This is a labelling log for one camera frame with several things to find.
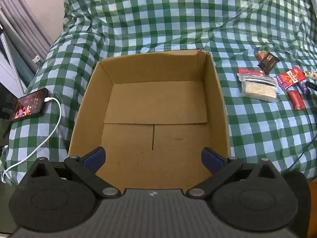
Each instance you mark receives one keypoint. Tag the gold wrapped candy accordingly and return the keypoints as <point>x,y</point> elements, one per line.
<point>310,74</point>

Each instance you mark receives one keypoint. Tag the small red gold candy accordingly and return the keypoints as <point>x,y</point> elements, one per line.
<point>262,54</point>

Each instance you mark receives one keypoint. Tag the grey curtain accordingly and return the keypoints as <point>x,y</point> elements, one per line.
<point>23,17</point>

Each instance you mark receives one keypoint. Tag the flat red snack packet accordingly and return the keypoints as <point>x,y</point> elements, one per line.
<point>250,72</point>

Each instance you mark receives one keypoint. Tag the silver snack packet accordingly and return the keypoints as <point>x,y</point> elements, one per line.
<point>257,78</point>

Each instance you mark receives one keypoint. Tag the cardboard box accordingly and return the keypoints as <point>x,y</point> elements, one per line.
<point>158,119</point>

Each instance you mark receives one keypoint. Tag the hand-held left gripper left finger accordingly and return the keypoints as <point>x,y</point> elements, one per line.
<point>95,160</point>

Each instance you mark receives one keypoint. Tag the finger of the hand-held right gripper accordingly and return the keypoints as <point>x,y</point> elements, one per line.
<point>312,84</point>

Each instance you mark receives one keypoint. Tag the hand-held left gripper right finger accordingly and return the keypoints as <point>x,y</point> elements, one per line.
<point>210,160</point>

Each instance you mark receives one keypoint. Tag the white plastic clip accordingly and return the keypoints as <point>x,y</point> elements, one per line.
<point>36,59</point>

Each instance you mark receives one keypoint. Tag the purple candy packet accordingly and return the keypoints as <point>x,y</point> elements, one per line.
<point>304,88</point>

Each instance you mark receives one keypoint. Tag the small plain red packet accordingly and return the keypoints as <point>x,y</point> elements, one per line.
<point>296,100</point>

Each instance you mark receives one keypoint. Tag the clear peanut packet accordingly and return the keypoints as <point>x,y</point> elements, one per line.
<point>258,92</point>

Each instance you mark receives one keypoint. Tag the dark brown snack packet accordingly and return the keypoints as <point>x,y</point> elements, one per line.
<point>268,63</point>

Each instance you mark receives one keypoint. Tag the green checked cloth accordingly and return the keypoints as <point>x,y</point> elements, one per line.
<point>173,17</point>

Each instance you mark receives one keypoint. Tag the black smartphone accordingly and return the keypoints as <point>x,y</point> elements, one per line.
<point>28,105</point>

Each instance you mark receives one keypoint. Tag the large red spicy snack packet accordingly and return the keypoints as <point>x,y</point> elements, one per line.
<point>290,77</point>

